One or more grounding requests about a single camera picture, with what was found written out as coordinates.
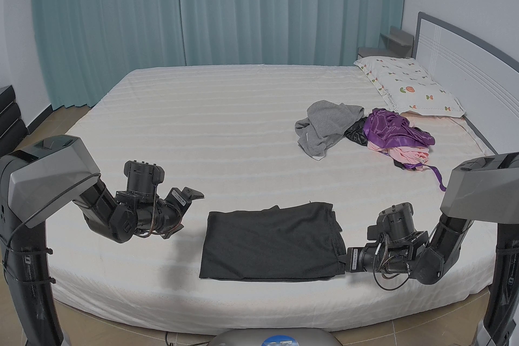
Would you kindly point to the grey garment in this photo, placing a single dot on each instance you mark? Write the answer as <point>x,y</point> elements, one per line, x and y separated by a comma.
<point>328,121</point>

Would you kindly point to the pile of clothes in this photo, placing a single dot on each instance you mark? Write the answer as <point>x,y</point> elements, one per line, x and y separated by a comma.
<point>389,133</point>

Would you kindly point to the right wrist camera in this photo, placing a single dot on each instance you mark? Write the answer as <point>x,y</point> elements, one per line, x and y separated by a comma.
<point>395,220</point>

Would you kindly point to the bed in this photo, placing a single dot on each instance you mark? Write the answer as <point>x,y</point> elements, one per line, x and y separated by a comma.
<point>243,113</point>

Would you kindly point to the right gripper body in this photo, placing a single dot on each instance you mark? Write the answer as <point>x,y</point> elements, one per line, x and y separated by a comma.
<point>361,259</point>

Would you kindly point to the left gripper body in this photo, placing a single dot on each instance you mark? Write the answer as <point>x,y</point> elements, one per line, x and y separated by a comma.
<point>178,200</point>

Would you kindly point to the grey bedside table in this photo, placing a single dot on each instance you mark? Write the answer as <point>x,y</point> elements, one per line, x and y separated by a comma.
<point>391,40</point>

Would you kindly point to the black chest of drawers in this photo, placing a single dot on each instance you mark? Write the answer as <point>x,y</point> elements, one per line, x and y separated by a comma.
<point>12,117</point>

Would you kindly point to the black T-shirt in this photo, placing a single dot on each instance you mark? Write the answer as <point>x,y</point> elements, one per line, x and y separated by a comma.
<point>271,243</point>

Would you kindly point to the white printed pillow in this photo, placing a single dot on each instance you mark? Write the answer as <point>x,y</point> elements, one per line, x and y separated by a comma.
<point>409,87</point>

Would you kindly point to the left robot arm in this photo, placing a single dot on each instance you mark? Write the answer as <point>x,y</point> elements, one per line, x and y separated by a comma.
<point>44,174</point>

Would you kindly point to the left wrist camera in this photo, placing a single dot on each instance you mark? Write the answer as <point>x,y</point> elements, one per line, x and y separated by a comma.
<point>142,176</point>

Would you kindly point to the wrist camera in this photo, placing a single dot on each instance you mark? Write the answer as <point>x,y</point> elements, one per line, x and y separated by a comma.
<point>395,220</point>
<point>142,176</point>

